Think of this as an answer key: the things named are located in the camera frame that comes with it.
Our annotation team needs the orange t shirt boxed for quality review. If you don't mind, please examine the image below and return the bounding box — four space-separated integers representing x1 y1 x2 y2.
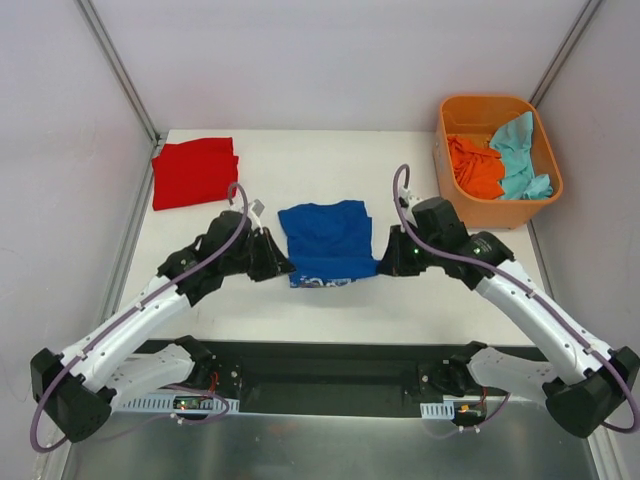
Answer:
447 135 505 200

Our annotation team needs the right aluminium frame post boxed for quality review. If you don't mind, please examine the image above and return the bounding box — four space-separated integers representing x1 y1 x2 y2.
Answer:
529 0 606 108

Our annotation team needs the left grey cable duct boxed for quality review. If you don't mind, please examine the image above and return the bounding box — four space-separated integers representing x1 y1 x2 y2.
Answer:
116 392 240 415

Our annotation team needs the teal t shirt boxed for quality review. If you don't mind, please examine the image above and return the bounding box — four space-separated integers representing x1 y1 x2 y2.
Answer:
489 111 553 200

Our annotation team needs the orange plastic bin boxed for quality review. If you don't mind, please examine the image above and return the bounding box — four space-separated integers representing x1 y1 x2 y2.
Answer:
433 95 564 229

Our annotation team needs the aluminium frame post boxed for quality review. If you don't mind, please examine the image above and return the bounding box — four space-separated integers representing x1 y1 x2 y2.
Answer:
74 0 169 146
529 0 606 108

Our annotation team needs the folded red t shirt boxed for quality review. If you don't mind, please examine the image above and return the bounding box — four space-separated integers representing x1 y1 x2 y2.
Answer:
151 137 239 211

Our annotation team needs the blue t shirt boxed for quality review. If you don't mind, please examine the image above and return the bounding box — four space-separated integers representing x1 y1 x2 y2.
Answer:
278 200 378 288

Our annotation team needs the grey cable duct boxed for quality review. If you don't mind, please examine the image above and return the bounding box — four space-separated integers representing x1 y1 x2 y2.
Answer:
420 401 455 420
116 392 240 415

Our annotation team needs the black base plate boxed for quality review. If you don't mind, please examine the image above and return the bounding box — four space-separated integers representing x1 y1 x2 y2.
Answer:
129 339 551 416

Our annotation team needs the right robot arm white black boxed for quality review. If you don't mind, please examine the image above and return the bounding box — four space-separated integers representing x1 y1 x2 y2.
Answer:
378 192 639 438

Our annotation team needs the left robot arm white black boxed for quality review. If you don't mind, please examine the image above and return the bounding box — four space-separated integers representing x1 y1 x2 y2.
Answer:
30 200 295 453

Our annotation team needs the right grey cable duct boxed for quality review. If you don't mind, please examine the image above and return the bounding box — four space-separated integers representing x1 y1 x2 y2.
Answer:
420 401 455 420

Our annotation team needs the left aluminium frame post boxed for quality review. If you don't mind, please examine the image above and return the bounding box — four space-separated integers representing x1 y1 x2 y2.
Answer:
74 0 169 146

